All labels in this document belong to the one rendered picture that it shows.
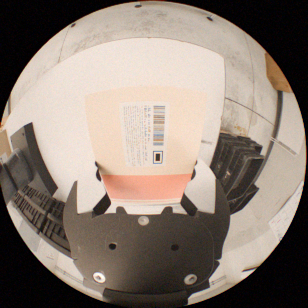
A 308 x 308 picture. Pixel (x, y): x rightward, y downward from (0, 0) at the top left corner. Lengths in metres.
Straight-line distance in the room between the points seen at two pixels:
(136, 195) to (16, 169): 0.42
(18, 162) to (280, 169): 2.98
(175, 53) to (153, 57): 0.04
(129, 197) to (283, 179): 2.58
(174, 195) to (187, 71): 0.20
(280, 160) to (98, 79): 2.63
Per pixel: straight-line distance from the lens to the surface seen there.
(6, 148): 0.96
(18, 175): 0.46
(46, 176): 0.42
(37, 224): 0.60
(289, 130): 2.43
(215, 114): 0.21
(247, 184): 0.94
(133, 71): 0.18
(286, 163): 2.54
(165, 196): 0.15
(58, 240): 0.49
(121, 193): 0.15
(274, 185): 2.66
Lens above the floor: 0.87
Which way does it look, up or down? 61 degrees down
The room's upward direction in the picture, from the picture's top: 176 degrees clockwise
